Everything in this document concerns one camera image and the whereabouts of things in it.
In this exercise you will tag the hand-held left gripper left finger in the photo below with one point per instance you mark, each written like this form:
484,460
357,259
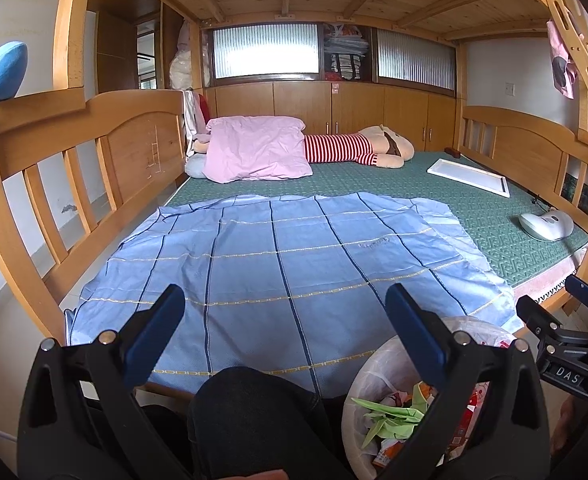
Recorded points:
161,320

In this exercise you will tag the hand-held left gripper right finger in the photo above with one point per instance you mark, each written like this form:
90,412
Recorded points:
411,320

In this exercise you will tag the white bag-lined trash bin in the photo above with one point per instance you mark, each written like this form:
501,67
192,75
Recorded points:
373,375

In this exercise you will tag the green paper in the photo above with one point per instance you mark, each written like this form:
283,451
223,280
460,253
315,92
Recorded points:
398,412

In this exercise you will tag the person's right hand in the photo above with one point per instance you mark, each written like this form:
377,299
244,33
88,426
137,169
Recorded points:
566,425

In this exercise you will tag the person's left hand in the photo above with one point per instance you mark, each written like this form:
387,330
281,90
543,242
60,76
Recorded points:
259,475

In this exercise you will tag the white rounded device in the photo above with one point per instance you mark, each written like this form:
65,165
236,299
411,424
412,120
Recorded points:
546,224

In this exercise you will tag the blue checked blanket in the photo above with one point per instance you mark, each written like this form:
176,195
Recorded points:
274,270

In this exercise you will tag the green patterned mattress mat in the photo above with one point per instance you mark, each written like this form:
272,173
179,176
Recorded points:
473,210

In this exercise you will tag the person's leg in black trousers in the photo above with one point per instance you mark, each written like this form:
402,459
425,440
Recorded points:
264,420

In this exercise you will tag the white flat board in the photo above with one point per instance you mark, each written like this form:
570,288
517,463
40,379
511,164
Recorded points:
466,175

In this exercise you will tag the light blue pillow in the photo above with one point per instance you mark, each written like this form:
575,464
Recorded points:
195,165

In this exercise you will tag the small brown block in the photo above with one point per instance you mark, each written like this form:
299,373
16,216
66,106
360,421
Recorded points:
452,152

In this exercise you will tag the tan plush toy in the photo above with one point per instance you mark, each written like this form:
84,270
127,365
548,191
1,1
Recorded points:
202,144

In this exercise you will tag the striped plush doll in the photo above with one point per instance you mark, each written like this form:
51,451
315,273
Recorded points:
339,147

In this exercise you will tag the pink pillow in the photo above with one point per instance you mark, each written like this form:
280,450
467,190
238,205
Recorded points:
254,147

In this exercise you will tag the white and red towel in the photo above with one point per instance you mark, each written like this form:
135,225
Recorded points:
193,115

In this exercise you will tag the pink hanging cloth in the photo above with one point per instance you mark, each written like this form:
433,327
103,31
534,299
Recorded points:
561,60

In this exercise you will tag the white plastic bags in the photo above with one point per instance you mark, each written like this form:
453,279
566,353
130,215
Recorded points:
181,62

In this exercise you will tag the ribbed glass window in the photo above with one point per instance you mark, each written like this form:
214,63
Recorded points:
416,57
266,50

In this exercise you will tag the shelf niche with books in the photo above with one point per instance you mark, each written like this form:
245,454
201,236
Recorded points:
346,52

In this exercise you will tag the dark wooden wardrobe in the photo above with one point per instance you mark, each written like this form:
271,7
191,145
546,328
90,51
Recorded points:
114,40

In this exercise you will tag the blue whale plush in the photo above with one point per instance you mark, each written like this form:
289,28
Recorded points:
4,70

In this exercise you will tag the wooden bunk bed frame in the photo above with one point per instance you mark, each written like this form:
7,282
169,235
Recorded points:
134,145

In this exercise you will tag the white wall socket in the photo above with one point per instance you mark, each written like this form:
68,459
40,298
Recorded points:
511,89

